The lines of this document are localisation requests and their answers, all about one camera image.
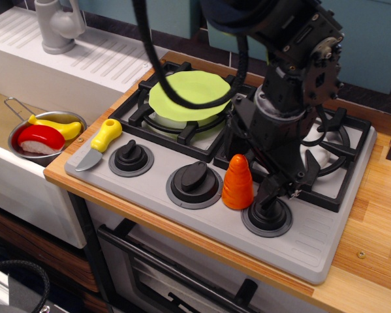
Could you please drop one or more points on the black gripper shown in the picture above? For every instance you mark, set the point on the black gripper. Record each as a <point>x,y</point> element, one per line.
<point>276,146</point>

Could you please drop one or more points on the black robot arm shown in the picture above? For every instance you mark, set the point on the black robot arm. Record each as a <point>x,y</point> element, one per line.
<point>302,42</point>

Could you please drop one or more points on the orange toy carrot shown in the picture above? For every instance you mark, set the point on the orange toy carrot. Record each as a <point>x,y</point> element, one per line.
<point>237,192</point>

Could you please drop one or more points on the black right stove knob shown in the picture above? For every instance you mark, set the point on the black right stove knob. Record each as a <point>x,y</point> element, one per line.
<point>269,220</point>

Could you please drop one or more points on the black stove knob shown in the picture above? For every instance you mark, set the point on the black stove knob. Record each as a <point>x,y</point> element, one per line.
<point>269,220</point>
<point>131,160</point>
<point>195,186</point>

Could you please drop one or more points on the black middle stove knob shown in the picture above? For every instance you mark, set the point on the black middle stove knob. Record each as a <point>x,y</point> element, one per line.
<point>195,186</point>

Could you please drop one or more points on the black left burner grate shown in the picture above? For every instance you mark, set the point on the black left burner grate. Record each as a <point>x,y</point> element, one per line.
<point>198,139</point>

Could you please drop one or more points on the black burner grate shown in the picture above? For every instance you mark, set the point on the black burner grate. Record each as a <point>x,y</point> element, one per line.
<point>198,139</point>
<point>340,144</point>

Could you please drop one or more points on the grey toy stove top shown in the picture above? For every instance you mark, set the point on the grey toy stove top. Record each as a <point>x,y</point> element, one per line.
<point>154,165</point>

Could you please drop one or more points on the black right burner grate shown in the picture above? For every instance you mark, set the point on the black right burner grate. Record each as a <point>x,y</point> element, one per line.
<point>340,144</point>

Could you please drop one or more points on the light green plastic plate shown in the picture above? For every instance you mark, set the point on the light green plastic plate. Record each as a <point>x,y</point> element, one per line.
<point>195,86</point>

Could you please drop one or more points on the black left stove knob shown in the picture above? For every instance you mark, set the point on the black left stove knob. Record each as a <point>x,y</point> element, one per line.
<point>131,160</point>

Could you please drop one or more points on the toy oven door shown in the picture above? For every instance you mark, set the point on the toy oven door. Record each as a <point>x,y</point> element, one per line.
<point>162,275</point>

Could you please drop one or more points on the white toy sink unit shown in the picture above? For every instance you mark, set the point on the white toy sink unit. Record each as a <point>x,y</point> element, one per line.
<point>86,81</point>

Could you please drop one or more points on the yellow toy banana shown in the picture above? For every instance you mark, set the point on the yellow toy banana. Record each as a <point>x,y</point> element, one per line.
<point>69,131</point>

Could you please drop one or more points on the small metal pot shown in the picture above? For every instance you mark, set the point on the small metal pot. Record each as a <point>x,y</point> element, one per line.
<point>57,116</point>

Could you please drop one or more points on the red and white toy sushi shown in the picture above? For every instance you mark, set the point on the red and white toy sushi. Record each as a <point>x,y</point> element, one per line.
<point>41,139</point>

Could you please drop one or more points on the grey toy faucet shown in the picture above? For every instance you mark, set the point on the grey toy faucet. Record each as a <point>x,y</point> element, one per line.
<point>58,28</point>

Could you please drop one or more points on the yellow handled toy knife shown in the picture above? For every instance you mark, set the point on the yellow handled toy knife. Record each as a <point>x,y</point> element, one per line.
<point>108,132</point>

